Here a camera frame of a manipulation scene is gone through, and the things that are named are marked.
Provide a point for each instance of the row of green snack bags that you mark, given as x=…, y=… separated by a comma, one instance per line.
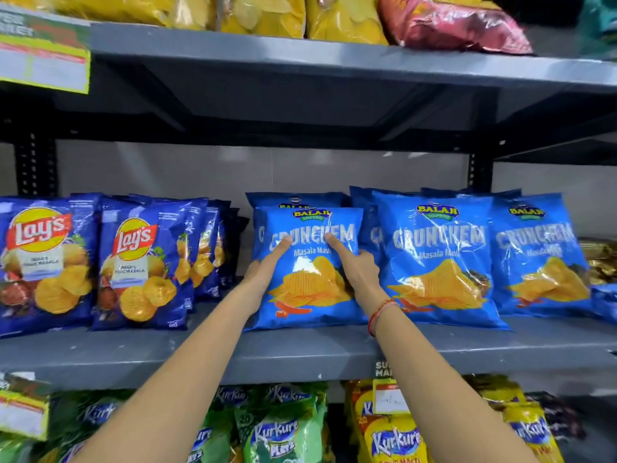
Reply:
x=279, y=429

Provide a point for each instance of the dark patterned snack bag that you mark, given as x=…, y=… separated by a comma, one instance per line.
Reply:
x=559, y=414

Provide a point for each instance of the person's right forearm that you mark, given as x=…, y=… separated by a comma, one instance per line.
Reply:
x=448, y=400

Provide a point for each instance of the row of dark blue bags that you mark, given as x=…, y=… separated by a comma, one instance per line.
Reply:
x=135, y=265

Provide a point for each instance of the row of light blue bags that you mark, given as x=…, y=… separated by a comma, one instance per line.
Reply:
x=438, y=265

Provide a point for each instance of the gray metal shelf board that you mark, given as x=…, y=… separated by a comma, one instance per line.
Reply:
x=337, y=60
x=313, y=354

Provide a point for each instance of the person's left forearm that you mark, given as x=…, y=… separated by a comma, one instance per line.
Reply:
x=178, y=380

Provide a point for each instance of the gold foil packets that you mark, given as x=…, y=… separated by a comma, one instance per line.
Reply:
x=600, y=260

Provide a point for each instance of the black perforated shelf upright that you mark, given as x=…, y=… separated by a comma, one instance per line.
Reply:
x=36, y=163
x=480, y=171

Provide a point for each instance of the person's left hand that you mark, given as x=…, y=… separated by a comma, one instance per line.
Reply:
x=262, y=279

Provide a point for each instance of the person's left thumb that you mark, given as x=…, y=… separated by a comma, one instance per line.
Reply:
x=279, y=250

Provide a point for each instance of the light blue chips packet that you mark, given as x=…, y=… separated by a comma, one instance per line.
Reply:
x=308, y=303

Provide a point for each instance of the yellow orange snack bag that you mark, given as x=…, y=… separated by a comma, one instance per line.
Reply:
x=359, y=405
x=532, y=431
x=393, y=443
x=496, y=389

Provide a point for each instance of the green yellow shelf label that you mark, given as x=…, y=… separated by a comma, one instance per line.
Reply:
x=43, y=57
x=21, y=409

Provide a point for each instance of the person's right hand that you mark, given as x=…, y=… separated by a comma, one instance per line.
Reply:
x=362, y=279

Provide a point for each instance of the white price tag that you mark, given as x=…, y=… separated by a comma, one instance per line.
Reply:
x=391, y=397

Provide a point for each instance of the person's right thumb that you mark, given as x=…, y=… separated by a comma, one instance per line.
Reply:
x=341, y=248

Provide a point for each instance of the teal snack bag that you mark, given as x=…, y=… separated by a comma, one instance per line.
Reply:
x=600, y=16

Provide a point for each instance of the yellow chips bag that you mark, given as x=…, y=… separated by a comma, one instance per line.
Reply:
x=115, y=7
x=344, y=16
x=265, y=14
x=193, y=11

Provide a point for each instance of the pink red snack bag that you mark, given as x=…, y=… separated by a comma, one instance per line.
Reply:
x=448, y=24

